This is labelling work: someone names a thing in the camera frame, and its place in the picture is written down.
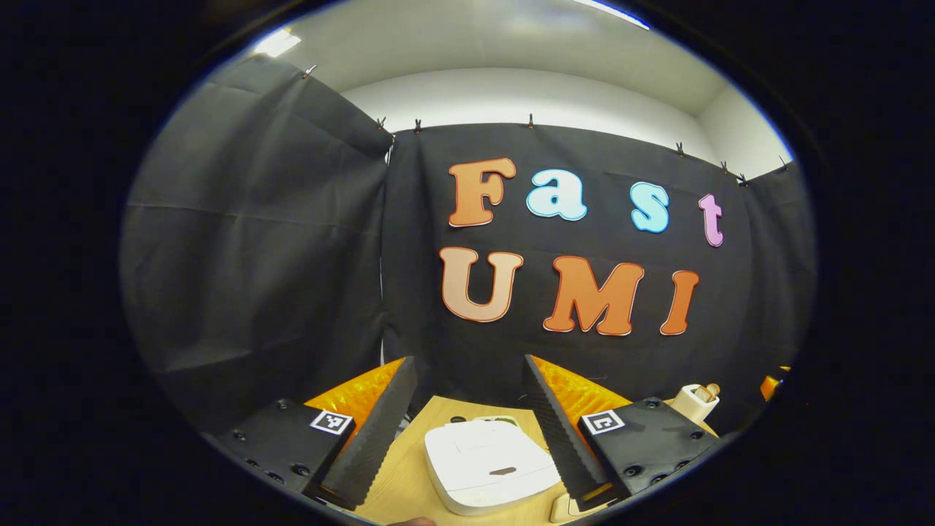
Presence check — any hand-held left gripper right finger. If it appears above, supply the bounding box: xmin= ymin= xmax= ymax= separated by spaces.
xmin=523 ymin=354 xmax=720 ymax=512

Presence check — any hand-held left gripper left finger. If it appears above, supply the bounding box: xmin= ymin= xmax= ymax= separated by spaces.
xmin=201 ymin=356 xmax=419 ymax=511

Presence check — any white rice cooker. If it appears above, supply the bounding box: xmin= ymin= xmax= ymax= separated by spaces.
xmin=424 ymin=420 xmax=562 ymax=517

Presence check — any white toaster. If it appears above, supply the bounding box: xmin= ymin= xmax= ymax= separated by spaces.
xmin=671 ymin=384 xmax=720 ymax=424

